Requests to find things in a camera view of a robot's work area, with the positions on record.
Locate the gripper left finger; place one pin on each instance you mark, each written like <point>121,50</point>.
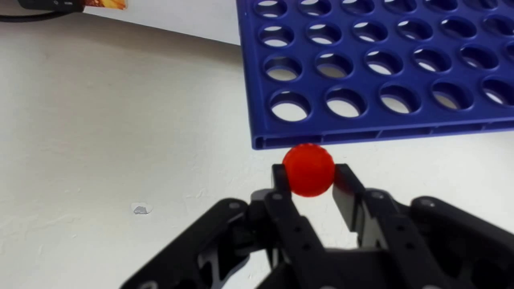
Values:
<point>225,241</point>

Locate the orange round game disc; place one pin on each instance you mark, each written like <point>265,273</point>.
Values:
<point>309,170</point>

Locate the orange printed box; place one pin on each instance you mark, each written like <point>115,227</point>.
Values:
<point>105,3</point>

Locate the blue game grid with holes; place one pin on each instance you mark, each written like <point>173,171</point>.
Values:
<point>373,68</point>

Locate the black device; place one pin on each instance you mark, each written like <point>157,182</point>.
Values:
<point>50,4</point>

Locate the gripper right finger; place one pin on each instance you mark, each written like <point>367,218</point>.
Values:
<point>433,237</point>

